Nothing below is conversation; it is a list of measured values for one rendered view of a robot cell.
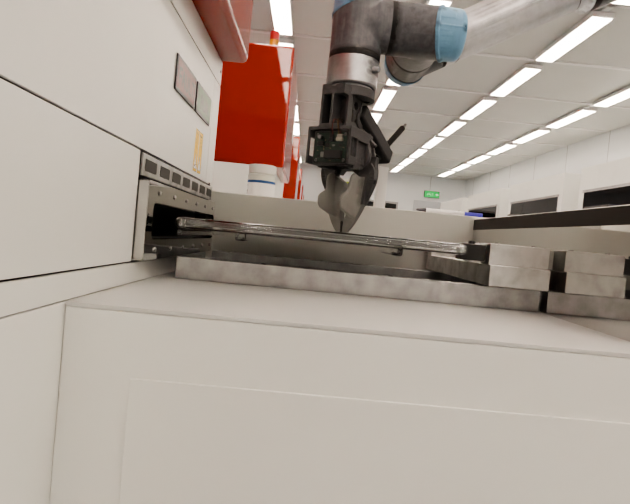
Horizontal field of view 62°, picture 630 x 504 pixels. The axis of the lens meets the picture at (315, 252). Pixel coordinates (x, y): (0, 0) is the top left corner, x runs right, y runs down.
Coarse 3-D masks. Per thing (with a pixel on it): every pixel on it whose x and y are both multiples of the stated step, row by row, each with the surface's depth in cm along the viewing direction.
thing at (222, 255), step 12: (216, 252) 99; (228, 252) 99; (276, 264) 99; (288, 264) 99; (300, 264) 99; (312, 264) 99; (324, 264) 99; (336, 264) 99; (348, 264) 99; (360, 264) 100; (408, 276) 99; (420, 276) 100; (432, 276) 100; (444, 276) 100
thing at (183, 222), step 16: (176, 224) 66; (192, 224) 66; (208, 224) 66; (224, 224) 66; (240, 224) 66; (256, 224) 66; (320, 240) 66; (336, 240) 66; (352, 240) 66; (368, 240) 66; (384, 240) 66; (400, 240) 66; (416, 240) 67
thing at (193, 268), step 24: (192, 264) 72; (216, 264) 72; (240, 264) 72; (264, 264) 72; (288, 288) 72; (312, 288) 72; (336, 288) 72; (360, 288) 72; (384, 288) 72; (408, 288) 72; (432, 288) 72; (456, 288) 72; (480, 288) 73; (504, 288) 73
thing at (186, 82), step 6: (180, 60) 73; (180, 66) 73; (180, 72) 73; (186, 72) 76; (180, 78) 74; (186, 78) 77; (192, 78) 80; (180, 84) 74; (186, 84) 77; (192, 84) 81; (180, 90) 74; (186, 90) 77; (192, 90) 81; (186, 96) 78; (192, 96) 81; (192, 102) 82
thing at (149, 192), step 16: (144, 192) 61; (160, 192) 65; (176, 192) 74; (144, 208) 61; (192, 208) 85; (208, 208) 98; (144, 224) 61; (144, 240) 61; (160, 240) 68; (176, 240) 76; (192, 240) 87; (208, 240) 101; (144, 256) 62; (160, 256) 69
